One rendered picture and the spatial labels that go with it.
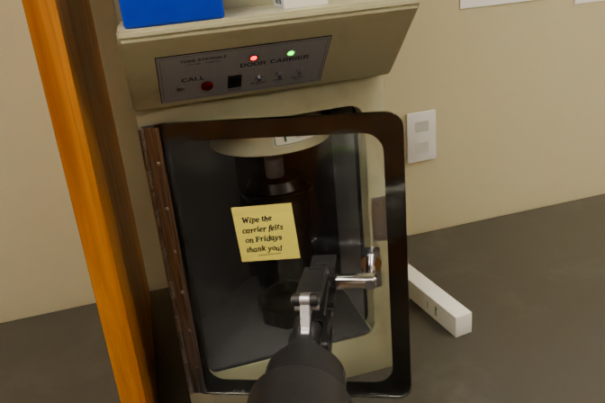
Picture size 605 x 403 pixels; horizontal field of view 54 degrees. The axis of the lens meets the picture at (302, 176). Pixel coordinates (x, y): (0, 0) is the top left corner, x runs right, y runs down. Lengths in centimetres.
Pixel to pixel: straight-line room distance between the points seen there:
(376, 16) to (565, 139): 97
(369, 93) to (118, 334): 43
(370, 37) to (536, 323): 62
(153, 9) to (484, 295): 81
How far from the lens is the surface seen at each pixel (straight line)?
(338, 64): 72
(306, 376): 51
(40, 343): 123
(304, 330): 57
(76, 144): 66
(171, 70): 66
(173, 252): 79
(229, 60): 66
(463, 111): 138
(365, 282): 70
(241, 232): 75
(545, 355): 105
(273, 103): 76
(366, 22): 67
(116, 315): 74
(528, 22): 143
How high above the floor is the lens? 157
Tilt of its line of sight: 21 degrees down
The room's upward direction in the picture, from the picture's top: 5 degrees counter-clockwise
